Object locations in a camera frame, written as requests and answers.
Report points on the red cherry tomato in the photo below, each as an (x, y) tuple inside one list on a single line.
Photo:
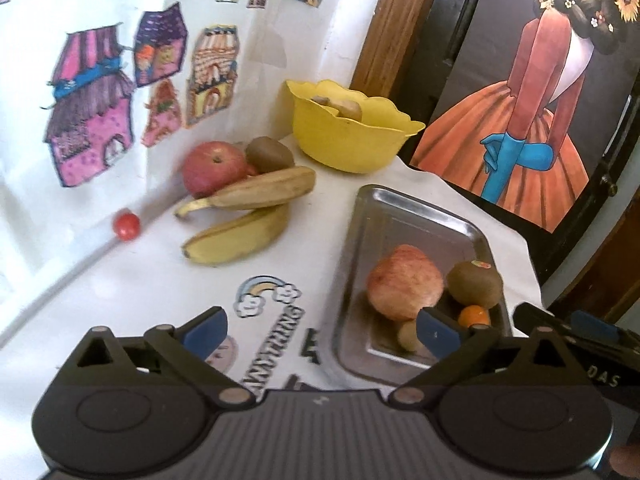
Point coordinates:
[(127, 226)]

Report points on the small brown kiwi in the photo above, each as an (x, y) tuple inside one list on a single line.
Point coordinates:
[(407, 337)]

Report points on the red apple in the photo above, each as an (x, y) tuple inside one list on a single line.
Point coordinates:
[(211, 166)]

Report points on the kiwi with sticker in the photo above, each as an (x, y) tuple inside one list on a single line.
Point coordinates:
[(475, 282)]

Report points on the wooden door frame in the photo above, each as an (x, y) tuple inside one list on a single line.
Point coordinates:
[(389, 45)]

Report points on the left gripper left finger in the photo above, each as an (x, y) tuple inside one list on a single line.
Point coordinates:
[(185, 350)]

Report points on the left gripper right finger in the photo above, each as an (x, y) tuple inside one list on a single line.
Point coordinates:
[(458, 351)]

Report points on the yellow plastic bowl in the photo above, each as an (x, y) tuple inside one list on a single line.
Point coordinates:
[(343, 144)]

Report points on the pale pink apple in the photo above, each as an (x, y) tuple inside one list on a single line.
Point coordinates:
[(403, 283)]

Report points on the brownish banana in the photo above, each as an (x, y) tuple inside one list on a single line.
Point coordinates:
[(266, 190)]

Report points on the small orange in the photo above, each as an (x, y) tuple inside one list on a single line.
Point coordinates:
[(474, 315)]

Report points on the paper sheet with house drawings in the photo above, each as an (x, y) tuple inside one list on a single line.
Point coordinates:
[(88, 89)]

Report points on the orange dress girl poster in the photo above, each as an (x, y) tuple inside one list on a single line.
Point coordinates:
[(532, 101)]

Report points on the fruit in yellow bowl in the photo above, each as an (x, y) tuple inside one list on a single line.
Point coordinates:
[(340, 108)]

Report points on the steel rectangular tray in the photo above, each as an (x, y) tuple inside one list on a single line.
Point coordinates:
[(357, 346)]

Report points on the yellow banana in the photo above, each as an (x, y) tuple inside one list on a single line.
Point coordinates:
[(239, 238)]

